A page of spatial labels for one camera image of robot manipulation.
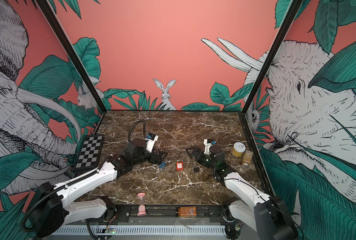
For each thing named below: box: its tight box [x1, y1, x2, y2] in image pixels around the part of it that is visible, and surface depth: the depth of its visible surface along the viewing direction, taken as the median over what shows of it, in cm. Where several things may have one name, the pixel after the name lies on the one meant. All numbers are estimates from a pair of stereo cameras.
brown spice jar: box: [242, 149, 254, 164], surface depth 93 cm
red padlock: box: [176, 162, 184, 171], surface depth 92 cm
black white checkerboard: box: [75, 135, 104, 168], surface depth 95 cm
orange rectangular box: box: [179, 206, 197, 217], surface depth 73 cm
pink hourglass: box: [137, 192, 147, 217], surface depth 77 cm
